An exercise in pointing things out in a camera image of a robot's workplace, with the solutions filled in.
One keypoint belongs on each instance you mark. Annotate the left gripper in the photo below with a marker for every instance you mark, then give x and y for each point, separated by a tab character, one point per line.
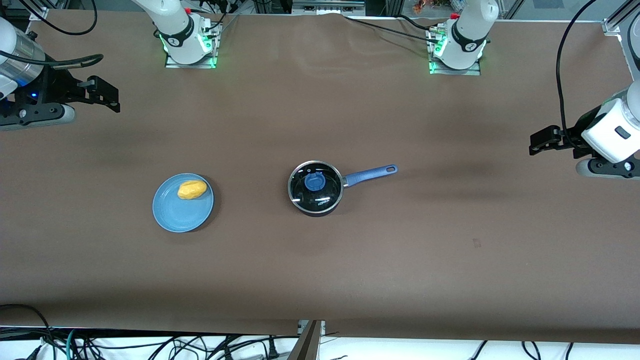
571	138

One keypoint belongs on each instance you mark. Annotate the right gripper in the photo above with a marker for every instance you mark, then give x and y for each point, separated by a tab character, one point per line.
56	86

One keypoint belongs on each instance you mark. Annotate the yellow potato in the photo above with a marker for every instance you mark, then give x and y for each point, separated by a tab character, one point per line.
192	189

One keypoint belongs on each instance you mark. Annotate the glass lid with blue knob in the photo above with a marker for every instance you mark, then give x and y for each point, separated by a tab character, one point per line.
315	182

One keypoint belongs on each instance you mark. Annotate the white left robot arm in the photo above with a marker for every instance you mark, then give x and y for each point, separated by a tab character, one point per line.
470	30

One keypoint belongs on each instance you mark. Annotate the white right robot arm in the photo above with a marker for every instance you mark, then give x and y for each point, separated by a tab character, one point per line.
175	25

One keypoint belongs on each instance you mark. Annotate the blue round plate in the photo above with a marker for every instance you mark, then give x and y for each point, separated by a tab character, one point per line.
180	212

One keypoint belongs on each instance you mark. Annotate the orange background item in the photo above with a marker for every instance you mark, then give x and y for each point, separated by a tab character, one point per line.
421	6

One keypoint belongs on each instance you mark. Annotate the brown table cover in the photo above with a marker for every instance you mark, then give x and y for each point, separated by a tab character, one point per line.
350	275

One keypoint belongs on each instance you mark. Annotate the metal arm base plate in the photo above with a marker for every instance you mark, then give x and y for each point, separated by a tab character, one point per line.
472	71
172	62

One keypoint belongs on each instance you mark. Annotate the aluminium frame profile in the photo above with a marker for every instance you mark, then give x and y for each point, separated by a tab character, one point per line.
620	22
40	14

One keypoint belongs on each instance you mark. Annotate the grey metal frame bar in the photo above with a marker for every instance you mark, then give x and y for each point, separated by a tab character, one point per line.
327	6

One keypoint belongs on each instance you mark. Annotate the grey metal post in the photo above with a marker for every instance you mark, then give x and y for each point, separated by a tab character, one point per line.
307	342

